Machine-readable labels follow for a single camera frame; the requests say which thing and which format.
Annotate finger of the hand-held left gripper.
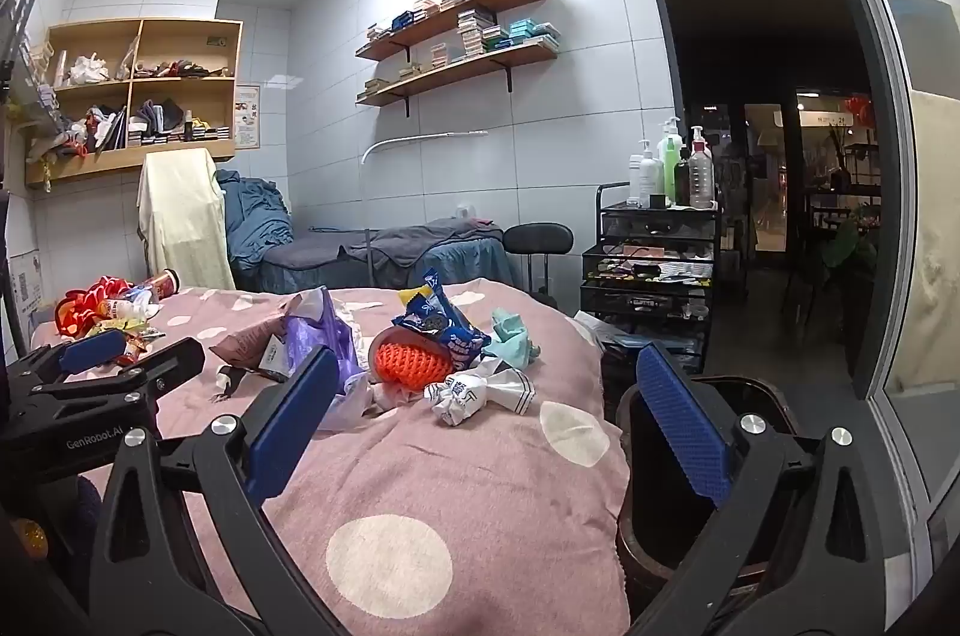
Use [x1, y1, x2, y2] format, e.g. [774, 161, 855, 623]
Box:
[7, 328, 128, 393]
[26, 337, 207, 427]

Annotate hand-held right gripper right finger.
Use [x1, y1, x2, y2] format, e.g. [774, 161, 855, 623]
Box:
[630, 342, 893, 636]

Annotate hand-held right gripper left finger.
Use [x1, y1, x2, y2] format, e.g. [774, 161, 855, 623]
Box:
[88, 345, 342, 636]

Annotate orange foam fruit net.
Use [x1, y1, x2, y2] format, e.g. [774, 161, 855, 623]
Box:
[367, 327, 455, 393]

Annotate brown trash bin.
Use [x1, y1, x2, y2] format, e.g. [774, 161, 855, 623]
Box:
[615, 377, 826, 614]

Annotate blue cookie wrapper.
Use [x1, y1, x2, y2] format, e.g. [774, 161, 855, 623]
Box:
[390, 268, 492, 374]

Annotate pile of red snack packets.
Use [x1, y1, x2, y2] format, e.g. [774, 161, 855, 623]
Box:
[52, 276, 162, 367]

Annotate clear plastic bottle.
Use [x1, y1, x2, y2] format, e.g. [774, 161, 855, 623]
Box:
[101, 295, 158, 322]

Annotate white plastic bag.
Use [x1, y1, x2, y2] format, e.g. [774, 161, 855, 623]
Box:
[319, 373, 410, 433]

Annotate red chip can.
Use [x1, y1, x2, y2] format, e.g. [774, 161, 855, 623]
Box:
[139, 268, 182, 301]

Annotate brown snack bag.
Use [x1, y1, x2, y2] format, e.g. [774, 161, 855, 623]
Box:
[210, 310, 301, 382]

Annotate purple plastic bag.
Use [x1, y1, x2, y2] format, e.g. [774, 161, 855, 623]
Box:
[281, 287, 361, 393]

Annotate black mesh cart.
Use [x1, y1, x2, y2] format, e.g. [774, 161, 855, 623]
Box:
[581, 182, 725, 374]

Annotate stack of papers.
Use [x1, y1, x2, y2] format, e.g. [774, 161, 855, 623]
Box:
[574, 310, 638, 348]

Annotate cream towel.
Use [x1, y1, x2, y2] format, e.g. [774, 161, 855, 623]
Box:
[136, 148, 237, 292]

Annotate pink polka dot blanket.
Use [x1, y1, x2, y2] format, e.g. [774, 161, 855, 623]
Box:
[30, 276, 635, 636]

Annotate white crumpled wrapper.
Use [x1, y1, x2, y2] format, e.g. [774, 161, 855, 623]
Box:
[424, 357, 537, 428]

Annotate blue bedding pile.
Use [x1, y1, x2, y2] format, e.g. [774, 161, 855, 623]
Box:
[216, 169, 295, 269]

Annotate teal crumpled wrapper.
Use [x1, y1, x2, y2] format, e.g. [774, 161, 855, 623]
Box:
[487, 308, 545, 371]

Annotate grey towel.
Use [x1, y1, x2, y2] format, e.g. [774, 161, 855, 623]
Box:
[262, 217, 503, 273]

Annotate massage bed with blue cover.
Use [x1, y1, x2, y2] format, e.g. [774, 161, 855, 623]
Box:
[232, 223, 518, 292]

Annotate potted plant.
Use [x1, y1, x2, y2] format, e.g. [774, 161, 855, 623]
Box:
[821, 216, 878, 307]

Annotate black stool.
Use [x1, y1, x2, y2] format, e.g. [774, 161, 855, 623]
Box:
[502, 222, 575, 307]

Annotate bottles on trolley top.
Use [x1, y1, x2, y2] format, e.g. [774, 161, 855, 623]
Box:
[688, 126, 715, 209]

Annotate green pump bottle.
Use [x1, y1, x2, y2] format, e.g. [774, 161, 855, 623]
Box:
[660, 135, 685, 206]

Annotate white crumpled cloth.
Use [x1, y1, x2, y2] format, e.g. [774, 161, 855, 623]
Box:
[69, 52, 110, 84]

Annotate white arc floor lamp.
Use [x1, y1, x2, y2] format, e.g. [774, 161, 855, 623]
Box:
[361, 130, 488, 288]

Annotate wall poster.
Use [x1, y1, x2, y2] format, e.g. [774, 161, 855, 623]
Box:
[232, 83, 262, 151]

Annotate wooden wall cabinet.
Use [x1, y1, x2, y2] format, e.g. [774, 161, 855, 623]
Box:
[25, 17, 243, 189]

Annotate black door frame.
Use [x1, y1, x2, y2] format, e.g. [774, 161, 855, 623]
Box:
[639, 0, 912, 397]

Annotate wall shelves with boxes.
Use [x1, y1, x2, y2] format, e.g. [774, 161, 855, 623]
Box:
[364, 10, 562, 97]

